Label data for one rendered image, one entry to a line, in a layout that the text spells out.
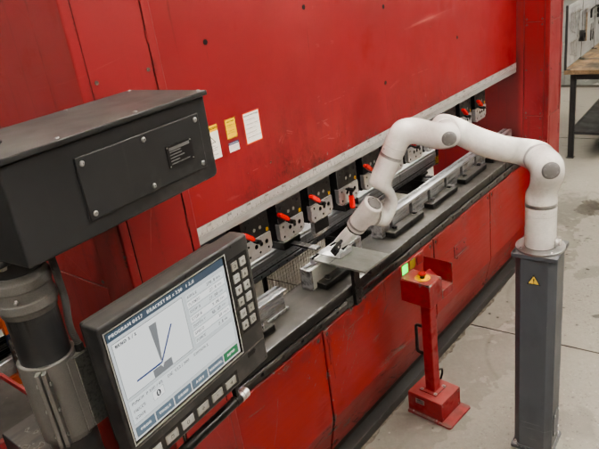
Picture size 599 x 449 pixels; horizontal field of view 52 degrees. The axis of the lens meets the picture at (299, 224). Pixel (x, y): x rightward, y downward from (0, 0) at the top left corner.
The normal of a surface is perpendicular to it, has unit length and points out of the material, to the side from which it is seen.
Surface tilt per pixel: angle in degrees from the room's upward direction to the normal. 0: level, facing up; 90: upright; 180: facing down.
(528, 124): 90
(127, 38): 90
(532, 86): 90
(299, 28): 90
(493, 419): 0
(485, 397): 0
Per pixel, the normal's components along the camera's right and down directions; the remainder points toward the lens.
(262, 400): 0.77, 0.15
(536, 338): -0.57, 0.39
